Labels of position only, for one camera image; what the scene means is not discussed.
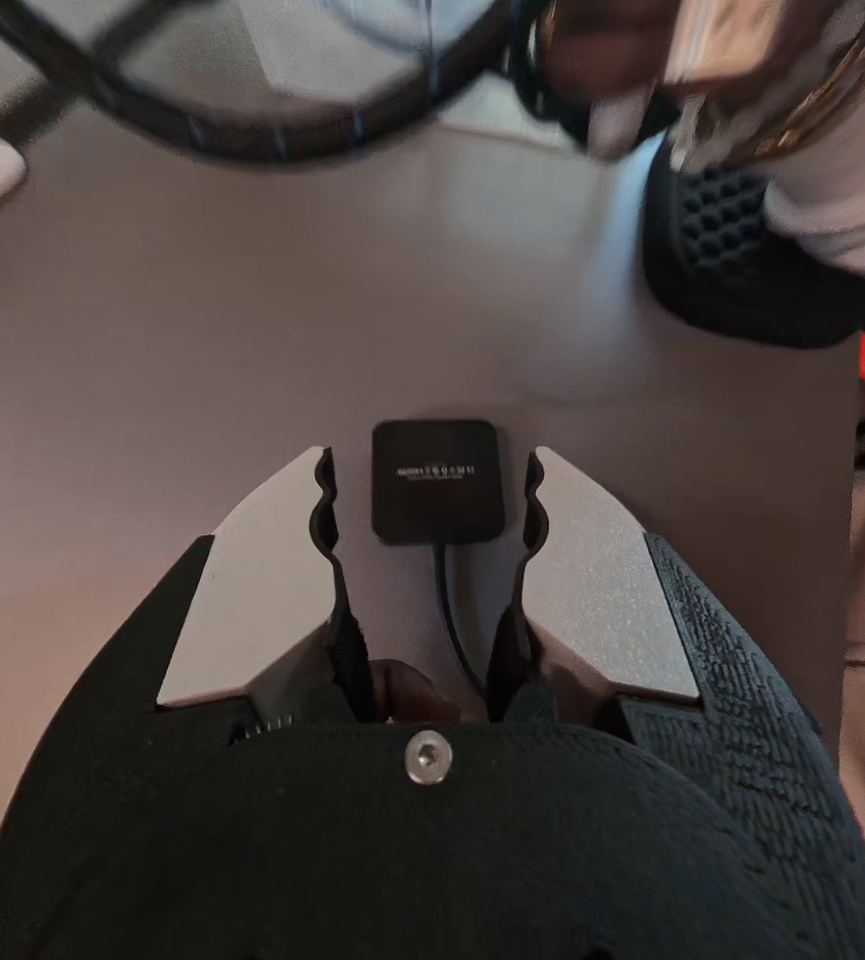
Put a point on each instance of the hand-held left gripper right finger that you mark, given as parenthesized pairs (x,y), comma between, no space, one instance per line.
(597,592)

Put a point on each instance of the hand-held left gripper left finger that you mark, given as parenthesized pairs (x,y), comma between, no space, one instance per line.
(252,592)

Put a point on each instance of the person's right forearm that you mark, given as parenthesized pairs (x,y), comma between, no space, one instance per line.
(845,225)

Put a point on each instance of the grey desk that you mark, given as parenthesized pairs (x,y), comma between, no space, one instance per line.
(177,337)

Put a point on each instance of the person's left hand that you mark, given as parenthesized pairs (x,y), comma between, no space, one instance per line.
(410,690)

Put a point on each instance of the person's right hand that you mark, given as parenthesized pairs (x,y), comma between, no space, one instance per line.
(605,45)

